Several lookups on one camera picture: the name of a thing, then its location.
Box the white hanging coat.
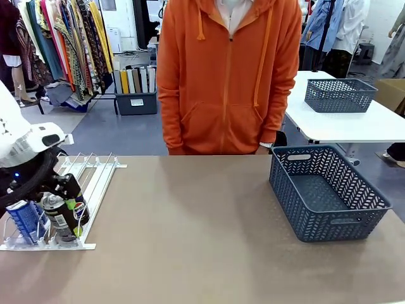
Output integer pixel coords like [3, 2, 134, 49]
[332, 0, 371, 55]

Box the grey plastic storage bin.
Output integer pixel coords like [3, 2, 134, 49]
[114, 91, 158, 116]

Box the white side table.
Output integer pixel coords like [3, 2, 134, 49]
[284, 70, 405, 167]

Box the brown cardboard box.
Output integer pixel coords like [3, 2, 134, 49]
[374, 78, 405, 117]

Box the yellow hanging garment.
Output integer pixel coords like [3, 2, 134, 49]
[89, 1, 114, 74]

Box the white floor appliance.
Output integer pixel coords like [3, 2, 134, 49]
[106, 27, 123, 54]

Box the blue-grey plastic woven basket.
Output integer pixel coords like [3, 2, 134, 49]
[304, 78, 379, 114]
[268, 144, 393, 243]

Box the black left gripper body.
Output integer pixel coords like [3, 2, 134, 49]
[0, 166, 44, 200]

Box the pile of folded clothes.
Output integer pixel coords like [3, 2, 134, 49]
[45, 81, 93, 112]

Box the light blue hanging shirt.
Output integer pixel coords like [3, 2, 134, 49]
[301, 0, 345, 54]

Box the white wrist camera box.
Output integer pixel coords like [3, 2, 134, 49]
[30, 123, 75, 153]

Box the mannequin in maroon garment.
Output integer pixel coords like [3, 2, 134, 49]
[0, 0, 37, 107]

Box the black corrugated cable hose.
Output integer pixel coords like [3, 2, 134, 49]
[0, 148, 63, 208]

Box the black stand pole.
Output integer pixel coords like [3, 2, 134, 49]
[317, 0, 337, 71]

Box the black plastic stool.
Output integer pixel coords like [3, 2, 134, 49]
[358, 42, 376, 66]

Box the white wire can dispenser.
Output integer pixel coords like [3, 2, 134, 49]
[0, 151, 128, 252]

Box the black yellow-label drink can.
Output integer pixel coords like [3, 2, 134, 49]
[41, 193, 80, 248]

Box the bystander's foot with shoe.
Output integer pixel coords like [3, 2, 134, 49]
[382, 142, 405, 168]

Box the clothes rack with garments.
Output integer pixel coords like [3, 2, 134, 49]
[17, 0, 115, 111]

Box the brown flat board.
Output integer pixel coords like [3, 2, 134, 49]
[132, 68, 142, 94]

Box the yellow flat board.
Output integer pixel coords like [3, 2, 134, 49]
[120, 69, 130, 94]

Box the blue white drink can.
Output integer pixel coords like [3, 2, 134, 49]
[5, 199, 49, 245]

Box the person in orange hoodie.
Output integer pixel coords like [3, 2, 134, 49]
[156, 0, 303, 156]

